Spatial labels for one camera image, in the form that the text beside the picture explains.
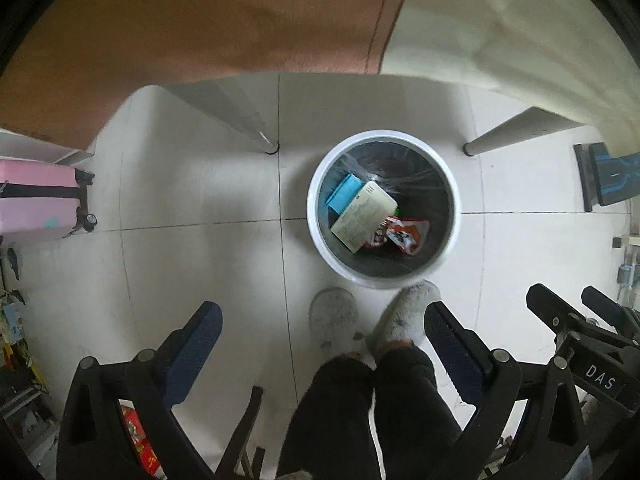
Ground cluttered shelf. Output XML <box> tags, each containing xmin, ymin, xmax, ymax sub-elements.
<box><xmin>0</xmin><ymin>240</ymin><xmax>56</xmax><ymax>461</ymax></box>

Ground red printed box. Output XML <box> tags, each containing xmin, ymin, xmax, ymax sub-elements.
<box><xmin>117</xmin><ymin>402</ymin><xmax>166</xmax><ymax>478</ymax></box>

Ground white round trash bin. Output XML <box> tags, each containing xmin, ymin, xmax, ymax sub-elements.
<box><xmin>306</xmin><ymin>130</ymin><xmax>461</xmax><ymax>291</ymax></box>

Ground red snack wrapper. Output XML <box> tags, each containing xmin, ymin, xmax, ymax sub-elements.
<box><xmin>362</xmin><ymin>215</ymin><xmax>431</xmax><ymax>257</ymax></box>

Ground person's left leg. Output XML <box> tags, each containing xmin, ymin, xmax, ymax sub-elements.
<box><xmin>275</xmin><ymin>352</ymin><xmax>376</xmax><ymax>480</ymax></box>

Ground person's leg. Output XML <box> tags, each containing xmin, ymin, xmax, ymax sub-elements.
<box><xmin>275</xmin><ymin>352</ymin><xmax>376</xmax><ymax>480</ymax></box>
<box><xmin>372</xmin><ymin>345</ymin><xmax>463</xmax><ymax>480</ymax></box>

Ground pink suitcase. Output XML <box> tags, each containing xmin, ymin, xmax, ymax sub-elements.
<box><xmin>0</xmin><ymin>156</ymin><xmax>98</xmax><ymax>239</ymax></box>

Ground person's right leg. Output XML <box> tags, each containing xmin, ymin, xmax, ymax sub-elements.
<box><xmin>372</xmin><ymin>345</ymin><xmax>463</xmax><ymax>480</ymax></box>

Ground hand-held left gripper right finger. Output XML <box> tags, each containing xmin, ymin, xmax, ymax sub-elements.
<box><xmin>423</xmin><ymin>301</ymin><xmax>593</xmax><ymax>480</ymax></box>

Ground person's left grey slipper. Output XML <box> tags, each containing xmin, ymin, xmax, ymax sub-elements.
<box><xmin>308</xmin><ymin>287</ymin><xmax>364</xmax><ymax>353</ymax></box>

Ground person's right grey slipper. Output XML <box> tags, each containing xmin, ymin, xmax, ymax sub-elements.
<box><xmin>366</xmin><ymin>281</ymin><xmax>442</xmax><ymax>356</ymax></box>

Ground blue packet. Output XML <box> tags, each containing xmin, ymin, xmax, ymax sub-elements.
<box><xmin>325</xmin><ymin>174</ymin><xmax>368</xmax><ymax>216</ymax></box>

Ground person's grey slipper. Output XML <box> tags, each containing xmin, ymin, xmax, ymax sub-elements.
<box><xmin>366</xmin><ymin>281</ymin><xmax>442</xmax><ymax>356</ymax></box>
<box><xmin>308</xmin><ymin>287</ymin><xmax>364</xmax><ymax>353</ymax></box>

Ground dark wooden chair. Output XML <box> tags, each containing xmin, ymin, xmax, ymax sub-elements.
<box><xmin>215</xmin><ymin>385</ymin><xmax>266</xmax><ymax>480</ymax></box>

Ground beige paper box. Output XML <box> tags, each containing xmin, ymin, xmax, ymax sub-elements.
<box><xmin>330</xmin><ymin>181</ymin><xmax>398</xmax><ymax>254</ymax></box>

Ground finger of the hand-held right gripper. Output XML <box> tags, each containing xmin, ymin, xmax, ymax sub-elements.
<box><xmin>581</xmin><ymin>286</ymin><xmax>640</xmax><ymax>336</ymax></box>
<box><xmin>526</xmin><ymin>283</ymin><xmax>591</xmax><ymax>333</ymax></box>

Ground black and blue weight bench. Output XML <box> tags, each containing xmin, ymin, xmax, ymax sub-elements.
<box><xmin>573</xmin><ymin>142</ymin><xmax>640</xmax><ymax>212</ymax></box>

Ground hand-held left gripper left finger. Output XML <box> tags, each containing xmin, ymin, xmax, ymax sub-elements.
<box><xmin>56</xmin><ymin>301</ymin><xmax>224</xmax><ymax>480</ymax></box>

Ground white table leg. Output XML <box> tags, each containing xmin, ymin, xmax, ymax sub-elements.
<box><xmin>462</xmin><ymin>105</ymin><xmax>586</xmax><ymax>157</ymax></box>
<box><xmin>162</xmin><ymin>77</ymin><xmax>280</xmax><ymax>156</ymax></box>

